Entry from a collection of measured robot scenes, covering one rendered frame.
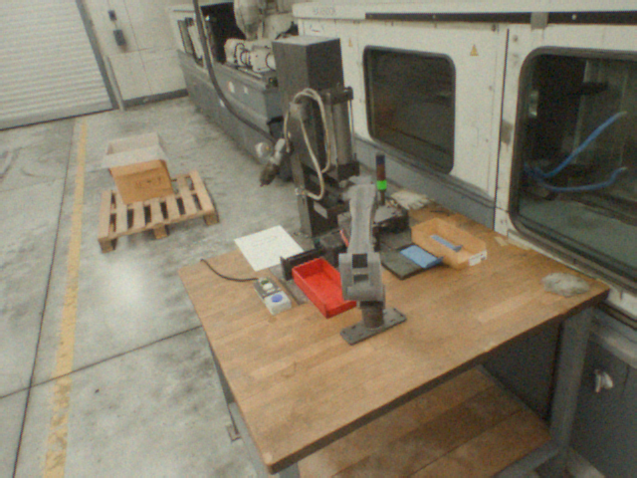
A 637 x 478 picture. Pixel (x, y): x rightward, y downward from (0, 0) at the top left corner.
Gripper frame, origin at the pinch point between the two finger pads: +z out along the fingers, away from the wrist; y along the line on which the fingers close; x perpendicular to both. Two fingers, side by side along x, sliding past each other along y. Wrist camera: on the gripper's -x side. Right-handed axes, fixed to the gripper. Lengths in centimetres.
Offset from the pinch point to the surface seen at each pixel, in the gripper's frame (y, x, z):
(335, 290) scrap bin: -1.9, 2.8, 21.5
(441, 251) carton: -6.5, -36.1, 14.5
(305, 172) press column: 45.5, -9.2, 16.7
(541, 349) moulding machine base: -47, -70, 48
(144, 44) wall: 813, -101, 474
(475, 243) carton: -9.7, -47.5, 11.7
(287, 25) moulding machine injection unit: 378, -177, 184
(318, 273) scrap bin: 9.1, 2.5, 27.9
